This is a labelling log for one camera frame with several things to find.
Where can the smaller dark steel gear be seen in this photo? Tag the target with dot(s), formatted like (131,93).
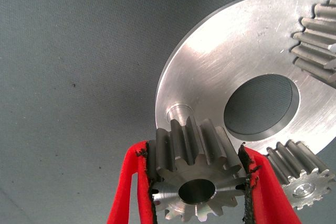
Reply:
(194,163)

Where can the dark grey table cloth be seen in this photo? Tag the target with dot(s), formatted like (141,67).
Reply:
(65,64)

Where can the round metal plate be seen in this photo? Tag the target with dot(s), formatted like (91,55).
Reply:
(223,64)

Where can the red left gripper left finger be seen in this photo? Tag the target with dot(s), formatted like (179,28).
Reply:
(131,187)

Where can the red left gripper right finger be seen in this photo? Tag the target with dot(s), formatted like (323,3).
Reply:
(265,192)

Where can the small steel gear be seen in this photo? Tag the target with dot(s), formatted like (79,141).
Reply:
(317,40)
(299,174)

